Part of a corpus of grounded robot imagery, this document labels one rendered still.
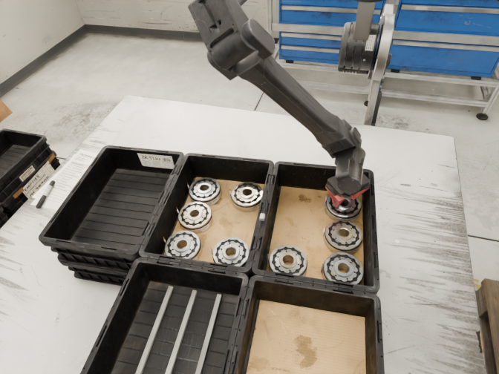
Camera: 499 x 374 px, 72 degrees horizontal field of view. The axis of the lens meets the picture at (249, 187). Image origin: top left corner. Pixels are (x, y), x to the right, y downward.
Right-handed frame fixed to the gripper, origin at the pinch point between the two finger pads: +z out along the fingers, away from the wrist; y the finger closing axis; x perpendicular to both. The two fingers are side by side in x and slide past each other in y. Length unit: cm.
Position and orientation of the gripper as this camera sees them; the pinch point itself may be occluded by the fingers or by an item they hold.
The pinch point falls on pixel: (344, 200)
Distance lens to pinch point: 106.7
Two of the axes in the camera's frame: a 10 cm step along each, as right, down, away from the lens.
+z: 0.7, 6.7, 7.4
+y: 9.0, -3.7, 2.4
